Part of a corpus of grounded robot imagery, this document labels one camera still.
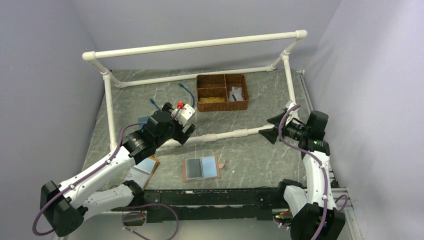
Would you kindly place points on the clear plastic card sleeve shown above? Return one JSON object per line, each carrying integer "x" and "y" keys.
{"x": 142, "y": 172}

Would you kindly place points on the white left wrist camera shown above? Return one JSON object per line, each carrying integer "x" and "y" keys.
{"x": 183, "y": 113}

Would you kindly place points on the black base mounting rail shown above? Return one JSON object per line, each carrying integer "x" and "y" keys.
{"x": 259, "y": 203}

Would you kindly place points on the brown wicker divided basket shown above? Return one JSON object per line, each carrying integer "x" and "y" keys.
{"x": 219, "y": 86}

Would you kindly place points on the aluminium extrusion rail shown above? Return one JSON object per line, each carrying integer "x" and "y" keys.
{"x": 261, "y": 203}

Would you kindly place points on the blue leather card holder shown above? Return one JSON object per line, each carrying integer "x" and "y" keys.
{"x": 142, "y": 120}

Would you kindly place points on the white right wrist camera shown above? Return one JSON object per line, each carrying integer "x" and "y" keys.
{"x": 290, "y": 107}

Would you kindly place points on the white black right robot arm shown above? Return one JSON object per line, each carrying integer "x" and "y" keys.
{"x": 314, "y": 185}

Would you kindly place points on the white PVC pipe frame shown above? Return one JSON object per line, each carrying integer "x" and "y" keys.
{"x": 93, "y": 57}

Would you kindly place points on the orange credit card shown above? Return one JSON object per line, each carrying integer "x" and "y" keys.
{"x": 212, "y": 100}
{"x": 221, "y": 100}
{"x": 216, "y": 99}
{"x": 204, "y": 100}

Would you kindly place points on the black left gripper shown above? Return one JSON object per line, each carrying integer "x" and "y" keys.
{"x": 181, "y": 136}

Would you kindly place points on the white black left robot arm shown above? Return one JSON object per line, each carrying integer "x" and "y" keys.
{"x": 99, "y": 175}

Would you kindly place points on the grey cards in basket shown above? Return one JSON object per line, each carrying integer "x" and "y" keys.
{"x": 235, "y": 89}

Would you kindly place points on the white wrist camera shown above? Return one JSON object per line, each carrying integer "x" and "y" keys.
{"x": 290, "y": 107}
{"x": 183, "y": 113}

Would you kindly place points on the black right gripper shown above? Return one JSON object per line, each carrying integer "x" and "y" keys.
{"x": 271, "y": 134}

